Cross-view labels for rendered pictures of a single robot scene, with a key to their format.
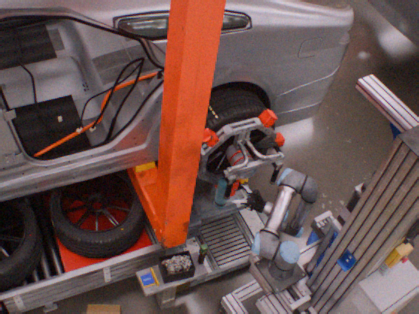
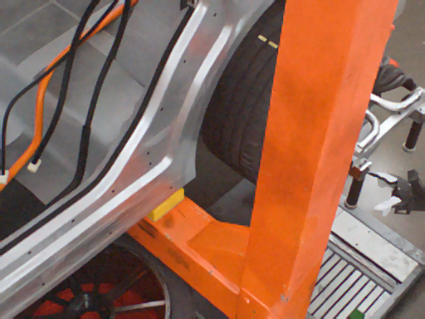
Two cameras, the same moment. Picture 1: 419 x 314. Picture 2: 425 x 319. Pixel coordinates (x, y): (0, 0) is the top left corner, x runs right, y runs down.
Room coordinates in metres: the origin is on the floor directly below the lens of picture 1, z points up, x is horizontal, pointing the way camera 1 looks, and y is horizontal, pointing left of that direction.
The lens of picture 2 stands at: (0.51, 0.75, 2.73)
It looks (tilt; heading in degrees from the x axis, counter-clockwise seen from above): 49 degrees down; 337
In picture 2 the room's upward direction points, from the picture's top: 10 degrees clockwise
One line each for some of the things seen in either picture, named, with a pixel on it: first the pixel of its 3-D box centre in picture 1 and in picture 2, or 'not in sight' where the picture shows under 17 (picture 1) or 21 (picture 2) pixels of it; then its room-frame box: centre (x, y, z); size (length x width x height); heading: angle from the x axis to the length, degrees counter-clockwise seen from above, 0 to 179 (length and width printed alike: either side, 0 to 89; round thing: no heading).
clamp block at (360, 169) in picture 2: (229, 176); (354, 164); (1.89, -0.11, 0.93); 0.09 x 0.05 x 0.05; 34
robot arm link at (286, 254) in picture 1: (286, 254); not in sight; (1.39, -0.49, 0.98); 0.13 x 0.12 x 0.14; 76
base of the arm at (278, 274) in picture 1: (283, 265); not in sight; (1.39, -0.50, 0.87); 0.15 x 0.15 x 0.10
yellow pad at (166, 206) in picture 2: (141, 160); (154, 193); (2.06, 0.46, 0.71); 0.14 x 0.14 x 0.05; 34
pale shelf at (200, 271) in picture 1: (172, 273); not in sight; (1.42, 0.11, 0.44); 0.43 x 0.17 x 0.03; 124
